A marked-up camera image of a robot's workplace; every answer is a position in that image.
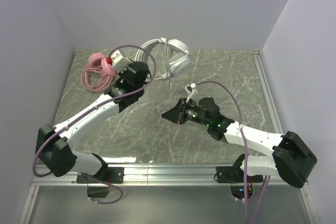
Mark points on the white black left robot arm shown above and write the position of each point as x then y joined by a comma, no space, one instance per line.
55,145

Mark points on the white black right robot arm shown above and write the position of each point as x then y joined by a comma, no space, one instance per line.
282,155

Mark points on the white headphones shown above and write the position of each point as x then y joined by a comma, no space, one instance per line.
174,56

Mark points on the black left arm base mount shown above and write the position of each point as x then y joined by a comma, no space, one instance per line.
103,184

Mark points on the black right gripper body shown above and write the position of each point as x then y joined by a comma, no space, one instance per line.
180,112

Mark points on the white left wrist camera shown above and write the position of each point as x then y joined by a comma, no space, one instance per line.
119,61

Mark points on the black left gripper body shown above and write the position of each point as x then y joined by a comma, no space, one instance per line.
122,72

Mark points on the pink headphones with cable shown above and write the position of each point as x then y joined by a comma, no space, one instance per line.
100,65

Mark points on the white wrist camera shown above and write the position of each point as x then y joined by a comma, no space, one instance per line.
191,90
119,61

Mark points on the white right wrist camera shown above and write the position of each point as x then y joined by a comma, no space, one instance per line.
191,90

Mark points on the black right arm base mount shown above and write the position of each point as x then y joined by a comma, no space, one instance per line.
234,176

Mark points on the aluminium front rail frame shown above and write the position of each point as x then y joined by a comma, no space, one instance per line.
162,193

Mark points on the aluminium right side rail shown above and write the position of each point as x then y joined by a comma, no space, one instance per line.
275,120

